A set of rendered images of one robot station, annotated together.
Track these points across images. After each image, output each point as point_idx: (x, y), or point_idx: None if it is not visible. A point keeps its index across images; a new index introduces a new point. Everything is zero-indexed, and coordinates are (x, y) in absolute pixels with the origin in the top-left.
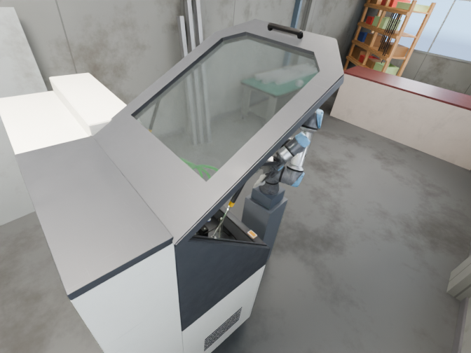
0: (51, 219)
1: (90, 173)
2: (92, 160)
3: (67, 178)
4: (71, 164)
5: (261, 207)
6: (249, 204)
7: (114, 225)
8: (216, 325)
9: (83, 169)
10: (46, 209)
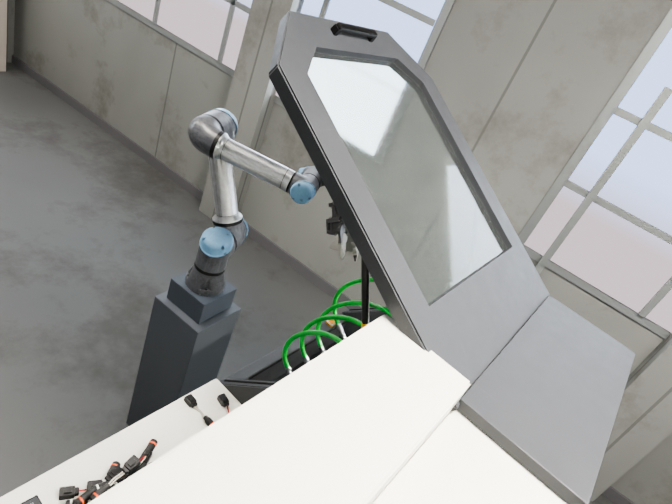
0: (612, 387)
1: (538, 372)
2: (516, 376)
3: (563, 395)
4: (541, 400)
5: (225, 315)
6: (204, 336)
7: (574, 334)
8: None
9: (539, 382)
10: (609, 397)
